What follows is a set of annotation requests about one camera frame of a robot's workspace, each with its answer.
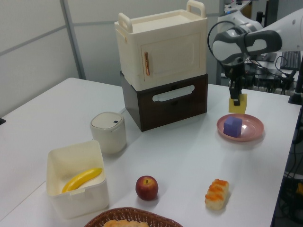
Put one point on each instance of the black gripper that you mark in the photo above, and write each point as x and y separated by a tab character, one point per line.
235	72

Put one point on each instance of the yellow foam cube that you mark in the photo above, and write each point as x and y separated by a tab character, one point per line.
240	108

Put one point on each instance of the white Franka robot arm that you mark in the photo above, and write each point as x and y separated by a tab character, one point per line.
260	40

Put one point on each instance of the purple foam cube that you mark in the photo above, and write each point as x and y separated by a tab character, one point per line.
232	127

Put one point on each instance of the pink plate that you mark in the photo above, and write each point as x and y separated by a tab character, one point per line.
253	127

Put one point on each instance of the black keyboard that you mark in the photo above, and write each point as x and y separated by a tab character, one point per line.
290	60

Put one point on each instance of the dark brown drawer box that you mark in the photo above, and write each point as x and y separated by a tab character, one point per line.
170	113

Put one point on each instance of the cream toy cabinet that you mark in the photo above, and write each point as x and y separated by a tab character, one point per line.
165	47

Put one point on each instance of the orange topped bread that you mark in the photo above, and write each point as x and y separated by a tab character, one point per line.
216	195

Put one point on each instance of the red apple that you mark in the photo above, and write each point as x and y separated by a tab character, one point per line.
146	188

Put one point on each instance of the white lidded canister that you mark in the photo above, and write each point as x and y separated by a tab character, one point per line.
109	134

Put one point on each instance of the brown wicker basket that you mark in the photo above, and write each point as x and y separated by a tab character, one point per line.
132	216

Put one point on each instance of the yellow banana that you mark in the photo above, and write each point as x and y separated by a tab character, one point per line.
81	179

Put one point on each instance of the cream plastic container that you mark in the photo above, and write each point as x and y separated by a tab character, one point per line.
75	205

